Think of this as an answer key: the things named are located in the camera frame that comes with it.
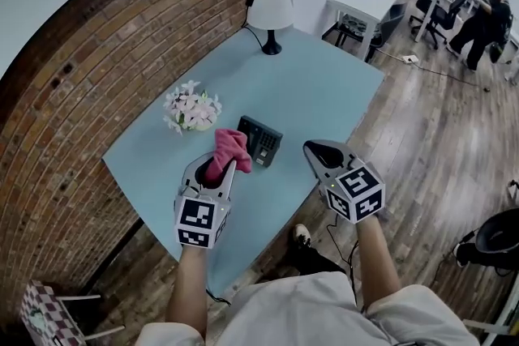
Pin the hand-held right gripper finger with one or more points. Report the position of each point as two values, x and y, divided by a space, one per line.
318 166
344 153

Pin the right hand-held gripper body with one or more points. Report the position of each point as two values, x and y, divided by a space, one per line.
357 190

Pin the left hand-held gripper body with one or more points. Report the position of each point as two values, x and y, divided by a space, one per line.
196 220

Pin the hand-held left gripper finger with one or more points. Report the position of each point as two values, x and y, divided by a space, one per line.
188 172
228 186

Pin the pink cloth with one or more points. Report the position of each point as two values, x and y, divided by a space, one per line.
229 150

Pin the person's left forearm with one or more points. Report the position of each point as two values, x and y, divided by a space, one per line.
187 287

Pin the person's right forearm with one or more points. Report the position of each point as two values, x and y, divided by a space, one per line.
377 263

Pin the pink flowers in cream pot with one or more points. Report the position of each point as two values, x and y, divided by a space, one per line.
190 107

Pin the person's white shoe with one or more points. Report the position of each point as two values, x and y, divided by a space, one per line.
302 234

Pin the light blue table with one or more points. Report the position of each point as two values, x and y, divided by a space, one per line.
296 93

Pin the person's black trousers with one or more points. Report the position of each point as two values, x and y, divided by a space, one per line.
314 259

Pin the white power strip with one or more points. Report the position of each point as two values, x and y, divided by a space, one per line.
410 59

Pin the person's beige shirt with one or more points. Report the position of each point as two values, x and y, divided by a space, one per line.
304 316

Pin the black round shell chair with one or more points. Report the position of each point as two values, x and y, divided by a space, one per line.
496 239

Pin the black mesh office chair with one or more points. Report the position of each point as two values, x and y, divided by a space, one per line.
440 18

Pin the white table lamp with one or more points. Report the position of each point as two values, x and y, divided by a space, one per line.
269 4

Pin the pink checkered fabric stool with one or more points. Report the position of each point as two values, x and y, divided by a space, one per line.
42 312

